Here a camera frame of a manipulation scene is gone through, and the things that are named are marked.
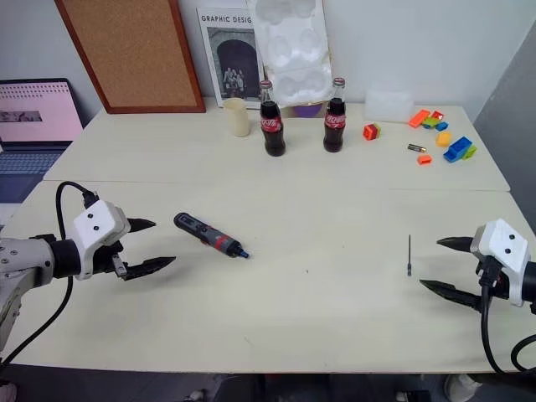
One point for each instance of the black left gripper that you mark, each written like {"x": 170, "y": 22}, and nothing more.
{"x": 104, "y": 261}

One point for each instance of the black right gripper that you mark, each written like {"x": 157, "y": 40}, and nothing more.
{"x": 492, "y": 278}

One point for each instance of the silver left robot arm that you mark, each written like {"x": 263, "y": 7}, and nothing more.
{"x": 21, "y": 261}

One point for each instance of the thin screwdriver bit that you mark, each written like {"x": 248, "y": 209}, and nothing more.
{"x": 408, "y": 255}

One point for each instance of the grey red electric screwdriver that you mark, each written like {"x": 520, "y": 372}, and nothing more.
{"x": 209, "y": 235}

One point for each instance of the small orange toy block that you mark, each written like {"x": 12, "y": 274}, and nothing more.
{"x": 424, "y": 160}

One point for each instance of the white shoe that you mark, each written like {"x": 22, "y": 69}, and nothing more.
{"x": 460, "y": 387}

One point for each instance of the large blue toy block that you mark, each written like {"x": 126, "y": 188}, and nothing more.
{"x": 456, "y": 150}

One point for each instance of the black gold battery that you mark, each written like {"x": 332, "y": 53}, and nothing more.
{"x": 416, "y": 147}

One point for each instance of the yellow toy block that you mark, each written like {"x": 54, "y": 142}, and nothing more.
{"x": 444, "y": 139}

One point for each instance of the small blue toy block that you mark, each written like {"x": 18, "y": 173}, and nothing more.
{"x": 442, "y": 126}

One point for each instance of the small green toy block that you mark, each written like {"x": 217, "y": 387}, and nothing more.
{"x": 429, "y": 124}

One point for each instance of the red toy block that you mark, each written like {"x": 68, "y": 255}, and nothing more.
{"x": 438, "y": 115}

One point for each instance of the flat orange toy block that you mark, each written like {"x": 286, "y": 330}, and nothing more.
{"x": 419, "y": 118}

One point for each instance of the cream plastic cup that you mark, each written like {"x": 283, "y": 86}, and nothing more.
{"x": 236, "y": 118}

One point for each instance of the orange and green block stack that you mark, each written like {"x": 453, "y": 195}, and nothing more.
{"x": 372, "y": 132}

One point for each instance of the open laptop computer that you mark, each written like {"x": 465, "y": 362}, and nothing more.
{"x": 33, "y": 125}

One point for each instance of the translucent plastic box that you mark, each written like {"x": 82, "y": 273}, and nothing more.
{"x": 389, "y": 106}

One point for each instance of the glass cola bottle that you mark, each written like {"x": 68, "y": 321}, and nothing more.
{"x": 273, "y": 125}
{"x": 335, "y": 123}

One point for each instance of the cork board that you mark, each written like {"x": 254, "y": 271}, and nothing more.
{"x": 134, "y": 54}

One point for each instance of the graphic design book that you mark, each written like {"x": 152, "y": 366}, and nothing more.
{"x": 228, "y": 63}

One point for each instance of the purple round object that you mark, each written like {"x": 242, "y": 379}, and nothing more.
{"x": 307, "y": 111}

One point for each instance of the white foam packing tray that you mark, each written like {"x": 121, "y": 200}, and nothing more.
{"x": 295, "y": 50}

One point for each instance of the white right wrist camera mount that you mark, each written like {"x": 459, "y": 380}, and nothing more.
{"x": 504, "y": 251}

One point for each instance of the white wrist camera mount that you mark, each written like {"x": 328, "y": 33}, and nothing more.
{"x": 94, "y": 228}
{"x": 504, "y": 251}

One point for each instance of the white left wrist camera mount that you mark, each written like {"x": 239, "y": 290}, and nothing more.
{"x": 94, "y": 228}

